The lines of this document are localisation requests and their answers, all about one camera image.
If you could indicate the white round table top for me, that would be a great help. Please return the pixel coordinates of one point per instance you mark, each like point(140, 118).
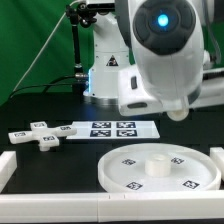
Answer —
point(157, 167)

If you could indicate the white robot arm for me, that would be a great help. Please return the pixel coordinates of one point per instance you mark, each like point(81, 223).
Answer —
point(150, 56)

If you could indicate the white marker sheet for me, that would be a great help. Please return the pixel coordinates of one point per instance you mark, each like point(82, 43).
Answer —
point(87, 130)

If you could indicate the white cross-shaped table base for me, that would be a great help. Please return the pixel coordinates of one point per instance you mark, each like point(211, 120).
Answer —
point(39, 131)

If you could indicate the white front fence bar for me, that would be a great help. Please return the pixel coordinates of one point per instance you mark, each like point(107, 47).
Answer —
point(108, 207)

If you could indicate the white right fence block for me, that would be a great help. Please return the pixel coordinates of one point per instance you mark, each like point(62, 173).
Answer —
point(217, 155)

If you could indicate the white fence block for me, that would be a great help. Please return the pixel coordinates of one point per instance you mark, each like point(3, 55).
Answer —
point(8, 164)
point(217, 155)

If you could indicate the white left fence block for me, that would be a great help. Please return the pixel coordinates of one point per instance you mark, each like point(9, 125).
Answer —
point(8, 164)

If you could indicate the black camera stand pole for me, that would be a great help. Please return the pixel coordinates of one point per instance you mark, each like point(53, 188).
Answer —
point(80, 15)

